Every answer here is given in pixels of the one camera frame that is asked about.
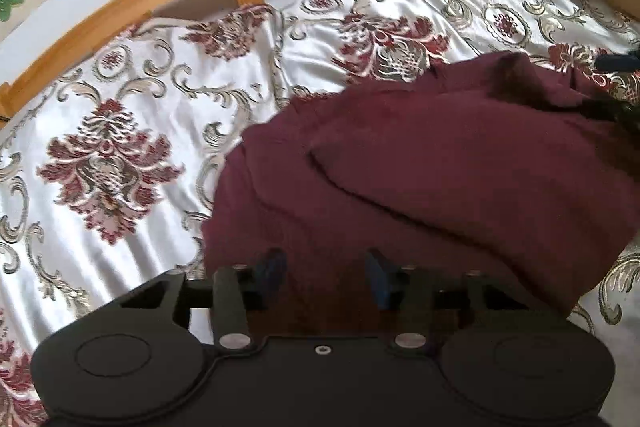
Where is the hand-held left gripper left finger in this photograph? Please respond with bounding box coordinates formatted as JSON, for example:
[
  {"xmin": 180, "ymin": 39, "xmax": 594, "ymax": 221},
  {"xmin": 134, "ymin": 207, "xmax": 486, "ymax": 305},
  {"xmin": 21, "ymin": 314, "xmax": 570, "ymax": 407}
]
[{"xmin": 117, "ymin": 248, "xmax": 289, "ymax": 353}]

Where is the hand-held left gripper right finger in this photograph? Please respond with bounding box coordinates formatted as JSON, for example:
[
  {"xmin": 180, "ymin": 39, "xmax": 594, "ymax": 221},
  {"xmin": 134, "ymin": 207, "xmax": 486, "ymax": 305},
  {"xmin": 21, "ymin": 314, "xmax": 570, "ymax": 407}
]
[{"xmin": 366, "ymin": 248, "xmax": 537, "ymax": 353}]

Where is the floral satin bedspread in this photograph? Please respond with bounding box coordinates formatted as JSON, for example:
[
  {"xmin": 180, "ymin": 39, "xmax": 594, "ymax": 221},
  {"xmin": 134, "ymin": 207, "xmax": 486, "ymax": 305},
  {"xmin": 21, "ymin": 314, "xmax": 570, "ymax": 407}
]
[{"xmin": 0, "ymin": 0, "xmax": 640, "ymax": 427}]

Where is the maroon long-sleeved garment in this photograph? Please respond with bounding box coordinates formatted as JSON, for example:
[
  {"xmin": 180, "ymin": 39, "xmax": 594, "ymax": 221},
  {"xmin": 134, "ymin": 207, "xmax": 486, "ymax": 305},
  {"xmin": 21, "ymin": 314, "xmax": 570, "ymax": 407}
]
[{"xmin": 200, "ymin": 51, "xmax": 640, "ymax": 339}]

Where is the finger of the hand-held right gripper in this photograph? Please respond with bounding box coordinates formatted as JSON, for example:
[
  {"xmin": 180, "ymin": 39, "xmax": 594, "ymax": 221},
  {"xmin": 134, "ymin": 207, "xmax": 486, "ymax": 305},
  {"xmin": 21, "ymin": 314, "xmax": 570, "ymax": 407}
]
[
  {"xmin": 582, "ymin": 99, "xmax": 640, "ymax": 134},
  {"xmin": 595, "ymin": 51, "xmax": 640, "ymax": 74}
]

